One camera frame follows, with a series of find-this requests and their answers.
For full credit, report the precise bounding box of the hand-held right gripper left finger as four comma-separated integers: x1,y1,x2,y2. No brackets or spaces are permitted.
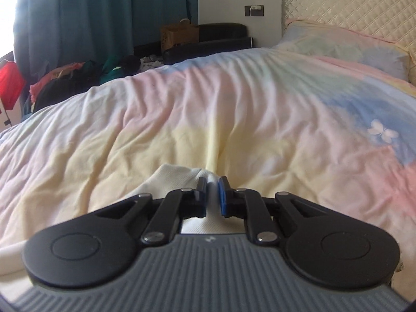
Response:
86,177,209,247

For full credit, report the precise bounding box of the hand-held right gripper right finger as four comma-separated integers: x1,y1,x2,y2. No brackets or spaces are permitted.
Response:
218,176,329,247

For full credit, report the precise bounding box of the white ribbed knit garment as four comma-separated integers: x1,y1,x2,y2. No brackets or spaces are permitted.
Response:
128,164,248,235

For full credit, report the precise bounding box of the pile of mixed clothes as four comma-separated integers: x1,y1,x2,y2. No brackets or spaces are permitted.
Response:
22,55,141,115

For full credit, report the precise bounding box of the white clothes rack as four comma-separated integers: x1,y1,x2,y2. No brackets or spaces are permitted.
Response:
0,99,14,129

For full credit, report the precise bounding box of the pastel tie-dye duvet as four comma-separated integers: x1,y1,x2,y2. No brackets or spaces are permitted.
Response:
0,44,416,300

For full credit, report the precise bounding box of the black leather bench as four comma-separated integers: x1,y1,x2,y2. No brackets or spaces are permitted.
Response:
134,23,253,66

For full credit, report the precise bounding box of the brown cardboard box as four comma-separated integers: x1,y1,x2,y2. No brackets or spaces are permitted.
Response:
160,19,200,53

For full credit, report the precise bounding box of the pastel pillow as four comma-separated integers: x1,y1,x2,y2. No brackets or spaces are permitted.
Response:
272,19,411,82

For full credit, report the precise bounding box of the teal curtain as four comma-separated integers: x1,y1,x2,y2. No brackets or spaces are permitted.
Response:
13,0,199,72

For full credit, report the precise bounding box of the red cloth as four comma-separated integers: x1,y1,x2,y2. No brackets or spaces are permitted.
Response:
0,59,27,111

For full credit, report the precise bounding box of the cream quilted headboard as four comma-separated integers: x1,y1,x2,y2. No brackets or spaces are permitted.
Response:
281,0,416,88

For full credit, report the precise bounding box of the wall socket with charger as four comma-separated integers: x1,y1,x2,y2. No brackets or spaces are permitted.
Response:
244,4,265,17

